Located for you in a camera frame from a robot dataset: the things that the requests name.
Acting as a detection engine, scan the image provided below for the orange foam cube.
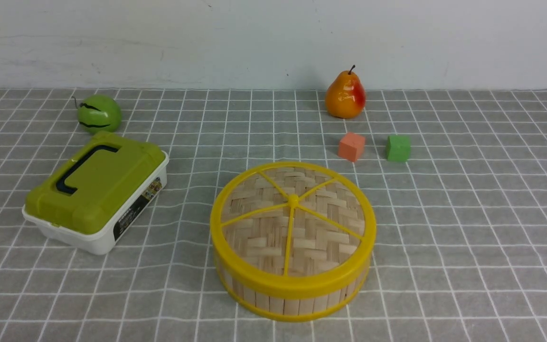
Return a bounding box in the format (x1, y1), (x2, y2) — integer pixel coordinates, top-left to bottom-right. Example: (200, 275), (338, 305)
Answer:
(337, 132), (366, 162)

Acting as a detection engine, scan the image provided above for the green toy pumpkin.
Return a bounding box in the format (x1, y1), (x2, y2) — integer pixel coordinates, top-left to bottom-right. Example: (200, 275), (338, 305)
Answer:
(72, 95), (122, 134)

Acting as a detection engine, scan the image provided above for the green lidded white lunch box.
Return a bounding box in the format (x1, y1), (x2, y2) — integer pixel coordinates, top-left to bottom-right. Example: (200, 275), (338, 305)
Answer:
(22, 132), (169, 255)

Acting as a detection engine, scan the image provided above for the yellow woven steamer lid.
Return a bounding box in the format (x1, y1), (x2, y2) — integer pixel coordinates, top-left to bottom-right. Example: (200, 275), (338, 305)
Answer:
(210, 161), (377, 299)

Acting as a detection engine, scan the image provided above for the yellow bamboo steamer basket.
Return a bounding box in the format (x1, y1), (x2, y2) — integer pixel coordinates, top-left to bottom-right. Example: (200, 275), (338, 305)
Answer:
(212, 255), (371, 322)

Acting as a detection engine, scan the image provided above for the orange red toy pear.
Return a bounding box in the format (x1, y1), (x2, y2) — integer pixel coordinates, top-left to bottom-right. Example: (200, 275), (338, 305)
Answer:
(325, 65), (367, 119)

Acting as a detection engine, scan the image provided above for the green foam cube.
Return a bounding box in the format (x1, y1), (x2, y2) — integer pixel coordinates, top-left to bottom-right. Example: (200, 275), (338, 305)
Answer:
(386, 134), (412, 162)

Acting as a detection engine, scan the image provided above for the grey checked tablecloth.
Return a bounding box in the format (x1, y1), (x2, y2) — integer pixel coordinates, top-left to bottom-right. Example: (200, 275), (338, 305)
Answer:
(0, 88), (547, 342)

